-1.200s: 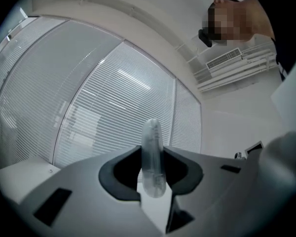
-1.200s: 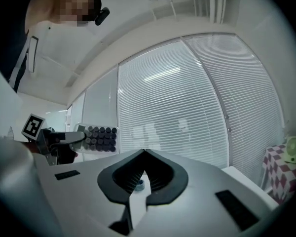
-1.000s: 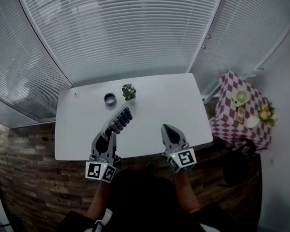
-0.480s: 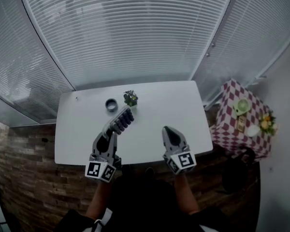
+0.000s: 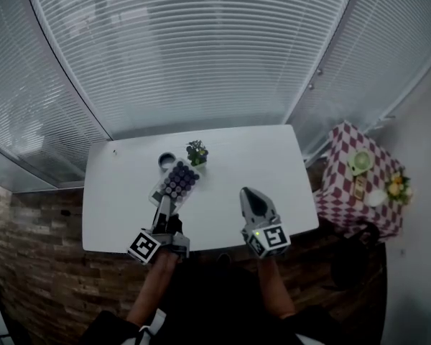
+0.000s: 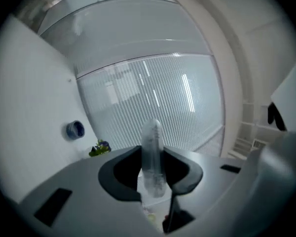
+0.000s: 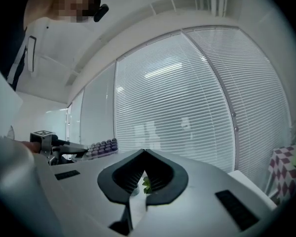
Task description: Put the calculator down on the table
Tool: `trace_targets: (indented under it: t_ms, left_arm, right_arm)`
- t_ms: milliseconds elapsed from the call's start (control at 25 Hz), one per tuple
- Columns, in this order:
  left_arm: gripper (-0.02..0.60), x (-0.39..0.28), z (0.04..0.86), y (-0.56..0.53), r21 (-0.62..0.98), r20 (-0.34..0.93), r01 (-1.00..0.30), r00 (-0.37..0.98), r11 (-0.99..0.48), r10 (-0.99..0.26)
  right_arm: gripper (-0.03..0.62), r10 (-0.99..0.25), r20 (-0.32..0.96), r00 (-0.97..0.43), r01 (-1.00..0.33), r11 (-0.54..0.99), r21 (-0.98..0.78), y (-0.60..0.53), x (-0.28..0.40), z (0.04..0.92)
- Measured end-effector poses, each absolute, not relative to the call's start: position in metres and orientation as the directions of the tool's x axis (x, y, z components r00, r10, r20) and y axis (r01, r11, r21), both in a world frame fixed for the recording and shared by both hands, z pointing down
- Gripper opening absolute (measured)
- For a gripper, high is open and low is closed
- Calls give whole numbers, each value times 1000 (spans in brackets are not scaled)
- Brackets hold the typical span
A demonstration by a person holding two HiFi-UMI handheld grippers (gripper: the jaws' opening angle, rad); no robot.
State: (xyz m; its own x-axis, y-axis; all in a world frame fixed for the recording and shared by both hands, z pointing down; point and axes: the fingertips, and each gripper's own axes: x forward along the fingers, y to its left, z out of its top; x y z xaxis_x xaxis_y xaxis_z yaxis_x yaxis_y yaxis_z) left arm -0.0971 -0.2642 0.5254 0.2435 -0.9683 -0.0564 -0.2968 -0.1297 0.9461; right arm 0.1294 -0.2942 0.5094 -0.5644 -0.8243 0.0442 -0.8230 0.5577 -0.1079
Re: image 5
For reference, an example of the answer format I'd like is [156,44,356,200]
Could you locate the white window blinds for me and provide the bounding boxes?
[0,0,111,190]
[22,0,361,142]
[289,0,431,160]

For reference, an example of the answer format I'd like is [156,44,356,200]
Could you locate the white table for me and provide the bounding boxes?
[81,124,320,254]

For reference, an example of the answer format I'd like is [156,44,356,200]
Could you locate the red white checkered tablecloth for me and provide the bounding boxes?
[313,120,407,243]

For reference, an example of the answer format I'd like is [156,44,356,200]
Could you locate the small green fan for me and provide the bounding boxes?
[347,149,374,176]

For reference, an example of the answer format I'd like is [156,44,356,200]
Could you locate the person's right forearm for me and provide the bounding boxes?
[256,255,297,320]

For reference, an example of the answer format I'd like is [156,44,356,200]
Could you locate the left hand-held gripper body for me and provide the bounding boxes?
[126,206,192,266]

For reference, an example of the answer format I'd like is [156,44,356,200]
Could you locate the small potted plant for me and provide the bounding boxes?
[185,139,210,169]

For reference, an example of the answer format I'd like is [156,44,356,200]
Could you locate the white bowl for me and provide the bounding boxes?
[366,188,389,207]

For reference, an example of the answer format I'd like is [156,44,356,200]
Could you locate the small brown box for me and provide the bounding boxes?
[353,176,368,201]

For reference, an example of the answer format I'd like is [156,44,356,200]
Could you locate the person's left forearm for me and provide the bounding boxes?
[126,250,182,334]

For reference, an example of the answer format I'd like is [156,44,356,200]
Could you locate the grey calculator with dark keys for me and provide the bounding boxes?
[149,157,205,208]

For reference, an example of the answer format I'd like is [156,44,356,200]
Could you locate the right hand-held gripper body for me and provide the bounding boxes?
[240,213,292,259]

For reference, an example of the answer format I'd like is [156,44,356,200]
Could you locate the black stool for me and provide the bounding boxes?
[329,220,382,291]

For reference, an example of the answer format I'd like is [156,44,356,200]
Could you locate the yellow flower bouquet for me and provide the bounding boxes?
[385,170,414,205]

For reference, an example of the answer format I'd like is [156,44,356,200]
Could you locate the grey round holder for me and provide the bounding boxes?
[157,151,177,173]

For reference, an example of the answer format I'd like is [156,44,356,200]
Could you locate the person's black clothing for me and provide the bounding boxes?
[79,263,349,345]

